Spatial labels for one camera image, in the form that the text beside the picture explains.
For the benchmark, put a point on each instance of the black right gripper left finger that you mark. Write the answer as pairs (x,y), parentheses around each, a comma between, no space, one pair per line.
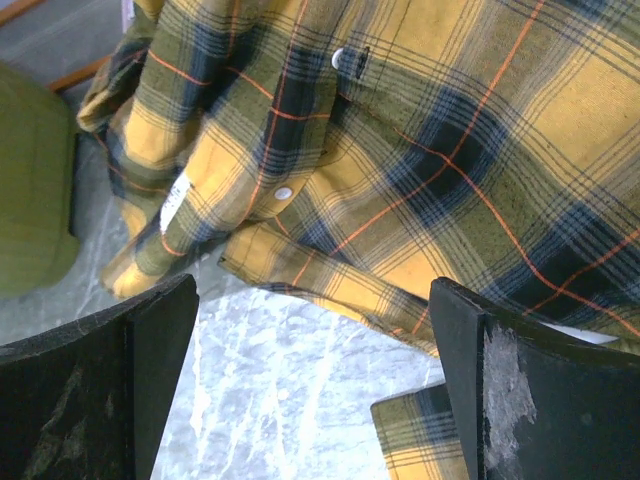
(90,399)

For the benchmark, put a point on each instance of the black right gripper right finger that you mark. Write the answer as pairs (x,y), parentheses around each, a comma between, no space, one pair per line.
(532,402)

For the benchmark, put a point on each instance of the yellow plaid flannel shirt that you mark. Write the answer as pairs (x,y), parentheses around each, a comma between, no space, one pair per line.
(351,152)

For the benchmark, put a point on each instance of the green plastic laundry bin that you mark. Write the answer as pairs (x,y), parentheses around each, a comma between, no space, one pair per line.
(38,140)

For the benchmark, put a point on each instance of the wooden shoe rack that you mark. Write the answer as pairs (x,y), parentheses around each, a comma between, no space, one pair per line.
(48,40)

